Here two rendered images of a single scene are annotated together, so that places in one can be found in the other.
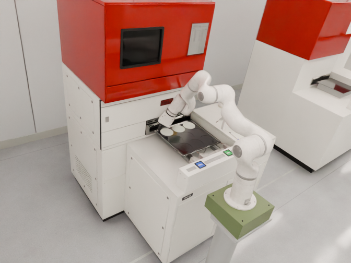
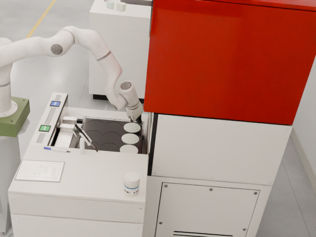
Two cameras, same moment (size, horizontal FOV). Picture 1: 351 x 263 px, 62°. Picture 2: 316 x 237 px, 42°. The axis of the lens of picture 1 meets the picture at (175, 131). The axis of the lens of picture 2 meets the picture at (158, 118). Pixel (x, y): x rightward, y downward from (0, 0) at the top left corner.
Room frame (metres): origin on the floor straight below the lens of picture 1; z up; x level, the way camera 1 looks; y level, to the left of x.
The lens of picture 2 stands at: (3.25, -1.39, 2.30)
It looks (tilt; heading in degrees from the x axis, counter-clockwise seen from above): 33 degrees down; 129
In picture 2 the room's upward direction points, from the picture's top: 7 degrees clockwise
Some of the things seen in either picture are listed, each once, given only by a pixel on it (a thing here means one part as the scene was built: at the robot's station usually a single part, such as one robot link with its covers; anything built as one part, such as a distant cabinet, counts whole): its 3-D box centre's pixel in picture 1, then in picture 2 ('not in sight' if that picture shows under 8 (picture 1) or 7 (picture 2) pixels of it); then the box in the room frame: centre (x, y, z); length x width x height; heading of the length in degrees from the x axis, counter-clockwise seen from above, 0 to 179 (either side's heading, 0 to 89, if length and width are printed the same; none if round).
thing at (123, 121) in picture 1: (151, 114); (153, 105); (1.89, 0.20, 1.02); 0.82 x 0.03 x 0.40; 132
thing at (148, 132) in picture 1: (169, 123); (147, 139); (2.00, 0.06, 0.89); 0.44 x 0.02 x 0.10; 132
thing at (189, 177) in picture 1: (213, 166); (50, 126); (1.54, -0.29, 0.89); 0.55 x 0.09 x 0.14; 132
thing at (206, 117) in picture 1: (230, 130); (83, 182); (2.05, -0.44, 0.89); 0.62 x 0.35 x 0.14; 42
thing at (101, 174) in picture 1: (126, 153); (194, 185); (2.15, 0.43, 0.41); 0.82 x 0.71 x 0.82; 132
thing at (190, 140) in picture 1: (187, 135); (111, 137); (1.86, -0.09, 0.90); 0.34 x 0.34 x 0.01; 42
